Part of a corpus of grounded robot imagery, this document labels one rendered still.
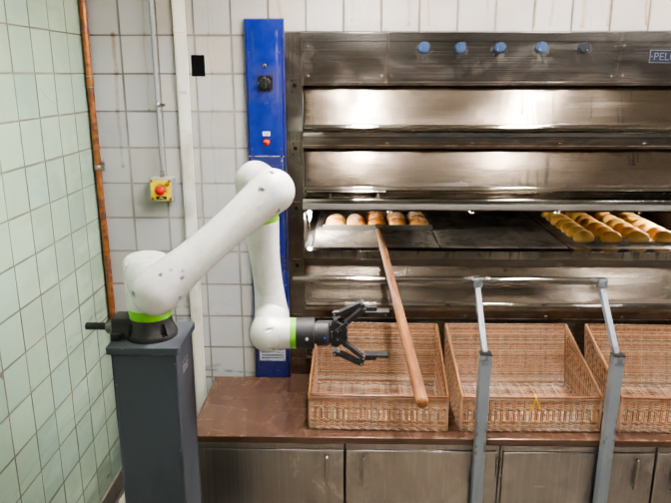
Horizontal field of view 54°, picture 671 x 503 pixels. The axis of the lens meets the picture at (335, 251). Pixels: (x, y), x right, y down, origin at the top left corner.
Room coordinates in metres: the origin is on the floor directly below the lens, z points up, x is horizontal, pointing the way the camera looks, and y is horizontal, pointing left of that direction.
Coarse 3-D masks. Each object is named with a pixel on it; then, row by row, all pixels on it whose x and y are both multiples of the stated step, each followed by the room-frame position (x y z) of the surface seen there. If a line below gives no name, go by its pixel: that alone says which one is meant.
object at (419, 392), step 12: (384, 252) 2.67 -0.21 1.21; (384, 264) 2.52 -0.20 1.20; (396, 288) 2.21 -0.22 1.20; (396, 300) 2.08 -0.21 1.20; (396, 312) 1.98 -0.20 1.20; (408, 336) 1.78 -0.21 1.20; (408, 348) 1.69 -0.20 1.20; (408, 360) 1.62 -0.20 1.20; (408, 372) 1.58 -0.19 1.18; (420, 384) 1.48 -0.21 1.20; (420, 396) 1.41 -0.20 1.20
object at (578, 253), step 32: (320, 256) 2.82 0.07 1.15; (352, 256) 2.81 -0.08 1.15; (416, 256) 2.81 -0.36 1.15; (448, 256) 2.80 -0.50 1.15; (480, 256) 2.80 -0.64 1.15; (512, 256) 2.80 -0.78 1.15; (544, 256) 2.80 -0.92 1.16; (576, 256) 2.79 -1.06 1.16; (608, 256) 2.79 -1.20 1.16; (640, 256) 2.79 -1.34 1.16
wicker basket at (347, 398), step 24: (360, 336) 2.76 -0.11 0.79; (384, 336) 2.76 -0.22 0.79; (432, 336) 2.75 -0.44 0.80; (312, 360) 2.52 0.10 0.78; (336, 360) 2.74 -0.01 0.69; (432, 360) 2.72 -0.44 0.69; (312, 384) 2.40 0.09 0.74; (336, 384) 2.69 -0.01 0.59; (360, 384) 2.69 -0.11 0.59; (384, 384) 2.69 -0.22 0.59; (408, 384) 2.69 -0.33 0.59; (432, 384) 2.69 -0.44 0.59; (312, 408) 2.41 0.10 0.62; (336, 408) 2.32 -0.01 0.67; (360, 408) 2.32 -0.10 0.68; (384, 408) 2.31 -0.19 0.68; (408, 408) 2.31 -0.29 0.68; (432, 408) 2.31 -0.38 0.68
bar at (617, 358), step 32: (480, 320) 2.32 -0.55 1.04; (608, 320) 2.31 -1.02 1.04; (480, 352) 2.22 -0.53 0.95; (480, 384) 2.20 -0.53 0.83; (608, 384) 2.21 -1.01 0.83; (480, 416) 2.20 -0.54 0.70; (608, 416) 2.19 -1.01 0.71; (480, 448) 2.20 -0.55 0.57; (608, 448) 2.19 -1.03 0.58; (480, 480) 2.20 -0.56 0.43; (608, 480) 2.19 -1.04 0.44
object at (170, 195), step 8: (168, 176) 2.83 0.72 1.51; (152, 184) 2.76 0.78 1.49; (160, 184) 2.76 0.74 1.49; (176, 184) 2.82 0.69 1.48; (152, 192) 2.76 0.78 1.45; (168, 192) 2.76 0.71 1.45; (176, 192) 2.81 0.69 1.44; (152, 200) 2.76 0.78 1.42; (160, 200) 2.76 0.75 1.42; (168, 200) 2.76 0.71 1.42
